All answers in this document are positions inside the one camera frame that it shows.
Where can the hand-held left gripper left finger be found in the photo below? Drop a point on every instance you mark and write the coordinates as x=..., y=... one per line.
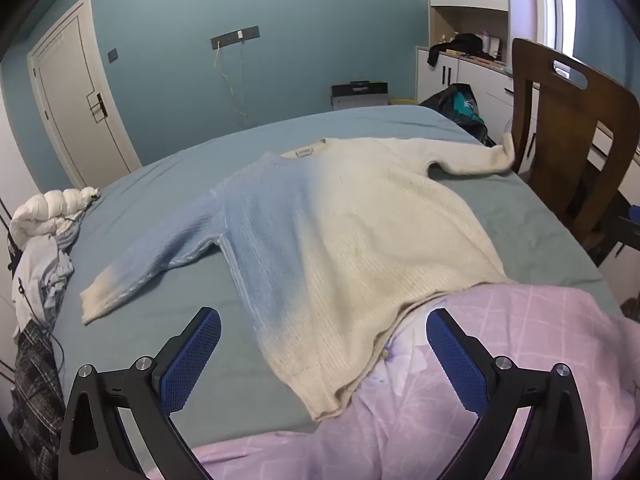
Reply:
x=192, y=355

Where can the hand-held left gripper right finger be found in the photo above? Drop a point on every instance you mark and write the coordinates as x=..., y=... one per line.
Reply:
x=457, y=360

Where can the blue and cream knit sweater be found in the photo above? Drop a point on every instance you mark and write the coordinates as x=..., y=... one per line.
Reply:
x=360, y=240

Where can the brown wooden chair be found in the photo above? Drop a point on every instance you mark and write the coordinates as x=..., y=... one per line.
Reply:
x=555, y=125

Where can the dark plaid cloth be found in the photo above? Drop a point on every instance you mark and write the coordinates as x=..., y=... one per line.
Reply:
x=35, y=390

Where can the blue and white cloth pile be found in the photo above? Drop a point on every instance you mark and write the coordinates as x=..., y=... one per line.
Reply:
x=40, y=280

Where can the blue-green bed sheet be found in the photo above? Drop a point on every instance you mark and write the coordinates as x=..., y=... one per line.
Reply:
x=175, y=175

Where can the white puffy duvet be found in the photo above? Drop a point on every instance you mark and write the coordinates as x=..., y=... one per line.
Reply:
x=45, y=210

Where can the black and teal bag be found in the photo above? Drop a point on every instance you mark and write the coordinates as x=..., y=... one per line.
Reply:
x=460, y=107

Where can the white base cabinet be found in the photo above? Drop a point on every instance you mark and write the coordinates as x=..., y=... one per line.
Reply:
x=475, y=77

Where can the bright window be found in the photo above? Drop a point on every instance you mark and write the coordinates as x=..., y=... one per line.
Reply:
x=555, y=5

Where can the pink bottle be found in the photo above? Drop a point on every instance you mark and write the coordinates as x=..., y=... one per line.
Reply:
x=485, y=40

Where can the black cloth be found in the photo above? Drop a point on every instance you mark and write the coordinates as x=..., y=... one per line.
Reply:
x=465, y=44

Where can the yellow basin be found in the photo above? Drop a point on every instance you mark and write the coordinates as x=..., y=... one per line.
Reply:
x=403, y=101

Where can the black and grey box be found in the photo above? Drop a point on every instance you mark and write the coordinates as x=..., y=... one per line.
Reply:
x=360, y=95

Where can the white door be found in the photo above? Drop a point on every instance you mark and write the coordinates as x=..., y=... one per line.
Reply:
x=75, y=90

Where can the dark wall switch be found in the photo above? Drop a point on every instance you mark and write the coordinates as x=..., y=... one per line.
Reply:
x=113, y=56

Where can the dark wall socket strip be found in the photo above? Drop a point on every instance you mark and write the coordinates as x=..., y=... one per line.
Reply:
x=235, y=37

